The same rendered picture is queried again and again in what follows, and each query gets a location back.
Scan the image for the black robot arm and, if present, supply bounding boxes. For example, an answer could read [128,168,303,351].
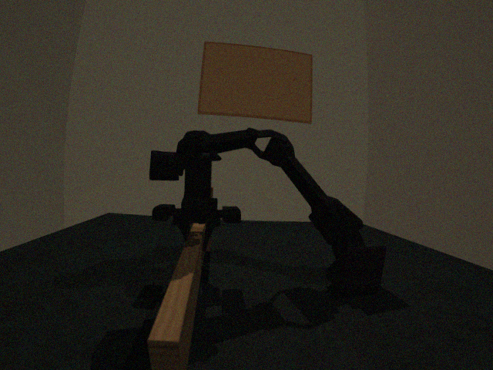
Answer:
[149,127,366,260]

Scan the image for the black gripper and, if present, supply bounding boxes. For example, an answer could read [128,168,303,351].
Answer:
[152,180,241,252]

